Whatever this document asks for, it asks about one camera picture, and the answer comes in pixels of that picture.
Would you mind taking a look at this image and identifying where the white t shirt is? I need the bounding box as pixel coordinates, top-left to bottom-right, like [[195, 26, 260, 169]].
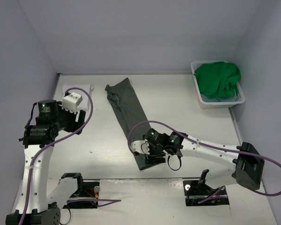
[[59, 83, 93, 111]]

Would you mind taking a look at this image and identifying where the grey t shirt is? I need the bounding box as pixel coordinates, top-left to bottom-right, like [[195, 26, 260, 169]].
[[105, 78, 156, 170]]

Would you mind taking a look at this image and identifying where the green t shirt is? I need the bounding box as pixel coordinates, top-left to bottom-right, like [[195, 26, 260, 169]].
[[194, 61, 241, 98]]

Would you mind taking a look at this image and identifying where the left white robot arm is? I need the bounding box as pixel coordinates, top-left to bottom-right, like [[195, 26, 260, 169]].
[[5, 97, 86, 225]]

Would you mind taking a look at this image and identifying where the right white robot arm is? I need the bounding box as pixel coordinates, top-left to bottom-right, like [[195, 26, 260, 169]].
[[143, 128, 265, 193]]

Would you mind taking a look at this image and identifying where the white laundry basket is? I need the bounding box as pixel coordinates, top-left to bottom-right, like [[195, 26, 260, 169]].
[[191, 60, 245, 108]]

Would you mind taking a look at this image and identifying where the light blue t shirt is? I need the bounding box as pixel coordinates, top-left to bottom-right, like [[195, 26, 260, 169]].
[[201, 95, 237, 102]]

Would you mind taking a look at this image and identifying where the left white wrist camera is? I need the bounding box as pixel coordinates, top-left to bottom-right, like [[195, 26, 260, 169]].
[[61, 92, 82, 114]]

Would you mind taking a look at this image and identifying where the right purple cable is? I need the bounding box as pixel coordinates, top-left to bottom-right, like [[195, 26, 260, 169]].
[[127, 120, 281, 204]]

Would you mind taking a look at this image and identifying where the purple cable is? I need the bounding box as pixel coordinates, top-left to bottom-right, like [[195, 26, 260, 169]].
[[18, 87, 121, 225], [127, 120, 281, 204]]

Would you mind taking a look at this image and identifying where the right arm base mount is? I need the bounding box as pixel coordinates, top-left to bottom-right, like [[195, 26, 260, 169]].
[[183, 180, 229, 207]]

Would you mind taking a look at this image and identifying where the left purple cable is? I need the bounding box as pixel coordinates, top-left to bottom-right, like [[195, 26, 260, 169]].
[[18, 87, 121, 225]]

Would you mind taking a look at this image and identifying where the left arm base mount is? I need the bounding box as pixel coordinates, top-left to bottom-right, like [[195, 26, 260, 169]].
[[63, 180, 100, 209]]

